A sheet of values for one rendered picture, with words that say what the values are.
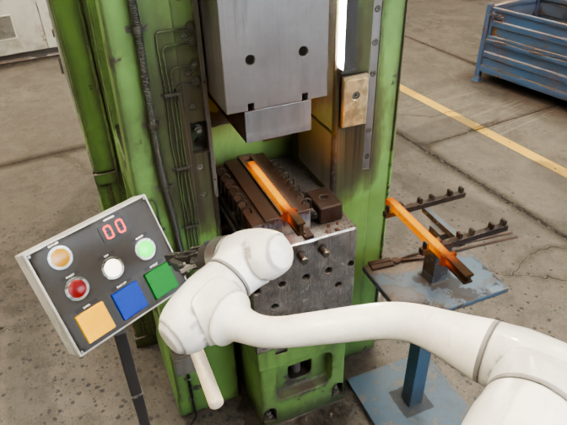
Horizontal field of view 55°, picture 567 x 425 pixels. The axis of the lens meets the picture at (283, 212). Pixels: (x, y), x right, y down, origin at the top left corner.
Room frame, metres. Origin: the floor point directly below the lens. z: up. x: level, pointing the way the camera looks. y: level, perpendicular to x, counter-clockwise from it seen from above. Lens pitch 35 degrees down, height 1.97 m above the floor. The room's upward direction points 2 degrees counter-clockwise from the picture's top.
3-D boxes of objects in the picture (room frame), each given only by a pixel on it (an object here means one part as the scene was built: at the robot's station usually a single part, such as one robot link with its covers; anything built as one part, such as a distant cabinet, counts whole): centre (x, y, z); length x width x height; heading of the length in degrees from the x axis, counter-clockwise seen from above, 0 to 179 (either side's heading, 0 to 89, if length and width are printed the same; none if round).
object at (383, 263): (1.54, -0.59, 0.71); 0.60 x 0.04 x 0.01; 106
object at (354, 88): (1.63, -0.24, 1.27); 0.09 x 0.02 x 0.17; 112
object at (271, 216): (1.58, 0.08, 0.96); 0.42 x 0.20 x 0.09; 22
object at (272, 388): (1.61, 0.04, 0.23); 0.55 x 0.37 x 0.47; 22
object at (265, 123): (1.58, 0.08, 1.32); 0.42 x 0.20 x 0.10; 22
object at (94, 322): (0.94, 0.47, 1.01); 0.07 x 0.05 x 0.07; 137
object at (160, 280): (1.09, 0.33, 1.01); 0.07 x 0.05 x 0.07; 137
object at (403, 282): (1.41, -0.52, 0.70); 0.40 x 0.30 x 0.02; 111
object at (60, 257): (1.00, 0.53, 1.16); 0.05 x 0.03 x 0.04; 112
